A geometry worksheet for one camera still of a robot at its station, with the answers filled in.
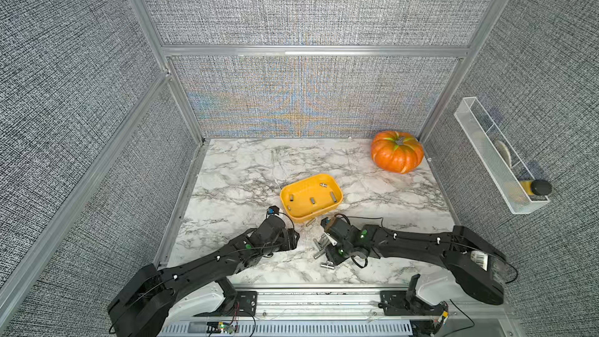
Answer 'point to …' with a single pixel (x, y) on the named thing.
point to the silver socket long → (322, 242)
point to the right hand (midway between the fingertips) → (327, 249)
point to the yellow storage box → (295, 198)
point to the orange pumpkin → (397, 152)
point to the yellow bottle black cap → (539, 187)
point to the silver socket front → (328, 265)
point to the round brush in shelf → (504, 151)
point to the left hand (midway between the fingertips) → (297, 236)
